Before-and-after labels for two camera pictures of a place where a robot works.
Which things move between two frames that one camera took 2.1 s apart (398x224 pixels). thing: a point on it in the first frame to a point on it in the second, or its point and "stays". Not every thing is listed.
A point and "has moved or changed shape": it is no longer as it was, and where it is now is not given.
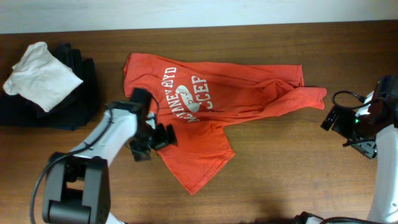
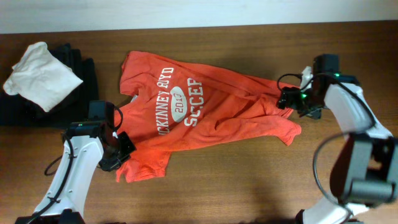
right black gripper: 366,149 to 287,98
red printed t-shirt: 194,98 has moved or changed shape
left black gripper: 160,137 to 129,147
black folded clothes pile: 76,111 stays
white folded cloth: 41,78 stays
